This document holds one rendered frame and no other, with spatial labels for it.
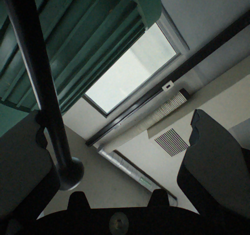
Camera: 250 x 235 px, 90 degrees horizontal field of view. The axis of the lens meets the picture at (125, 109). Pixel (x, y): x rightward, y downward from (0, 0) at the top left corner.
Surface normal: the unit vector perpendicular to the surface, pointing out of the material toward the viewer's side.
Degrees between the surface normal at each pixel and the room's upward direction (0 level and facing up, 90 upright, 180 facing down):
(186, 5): 90
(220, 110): 90
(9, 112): 90
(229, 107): 90
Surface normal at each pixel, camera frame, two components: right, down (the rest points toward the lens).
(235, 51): -0.02, 0.47
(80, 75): 0.52, 0.81
